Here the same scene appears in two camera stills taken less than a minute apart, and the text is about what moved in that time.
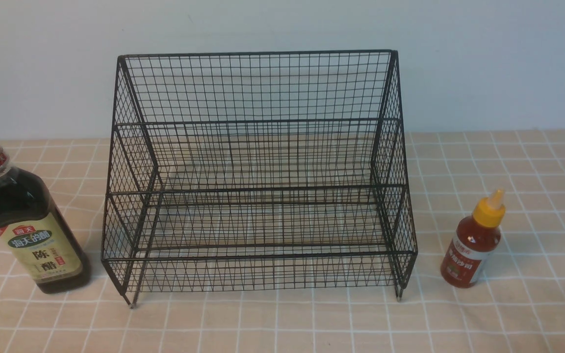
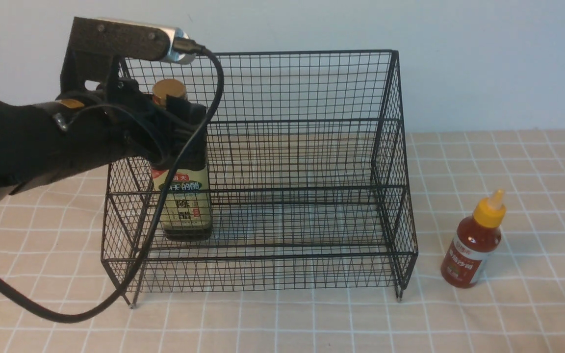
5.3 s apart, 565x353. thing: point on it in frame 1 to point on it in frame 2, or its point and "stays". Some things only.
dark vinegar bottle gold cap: (22, 211) to (191, 219)
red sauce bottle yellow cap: (475, 238) stays
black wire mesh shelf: (265, 169) stays
